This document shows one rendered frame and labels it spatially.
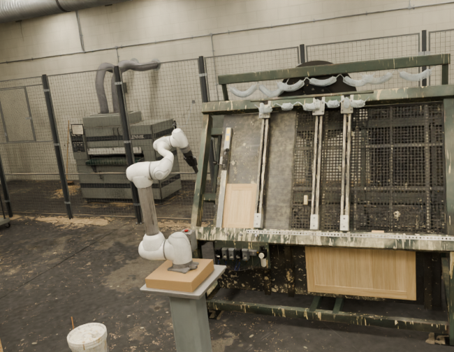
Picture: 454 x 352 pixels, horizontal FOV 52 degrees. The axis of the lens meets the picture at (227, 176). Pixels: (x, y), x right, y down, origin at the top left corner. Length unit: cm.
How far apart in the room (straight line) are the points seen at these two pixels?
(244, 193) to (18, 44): 891
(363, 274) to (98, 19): 818
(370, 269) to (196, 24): 658
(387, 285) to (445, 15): 536
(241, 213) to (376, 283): 129
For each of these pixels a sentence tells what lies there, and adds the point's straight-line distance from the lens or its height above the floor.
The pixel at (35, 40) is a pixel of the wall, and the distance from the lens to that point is 1190.
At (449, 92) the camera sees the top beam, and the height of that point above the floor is 190.
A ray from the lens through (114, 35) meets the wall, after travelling 1052.
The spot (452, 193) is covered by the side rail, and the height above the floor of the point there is 118.
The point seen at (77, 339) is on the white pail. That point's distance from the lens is 399.
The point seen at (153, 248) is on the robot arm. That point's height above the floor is 102.
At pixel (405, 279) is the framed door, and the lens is 421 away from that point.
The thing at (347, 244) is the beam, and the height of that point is 81.
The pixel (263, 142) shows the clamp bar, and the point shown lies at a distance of 423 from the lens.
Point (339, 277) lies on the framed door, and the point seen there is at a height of 41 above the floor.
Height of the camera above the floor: 228
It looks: 13 degrees down
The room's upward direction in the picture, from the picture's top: 6 degrees counter-clockwise
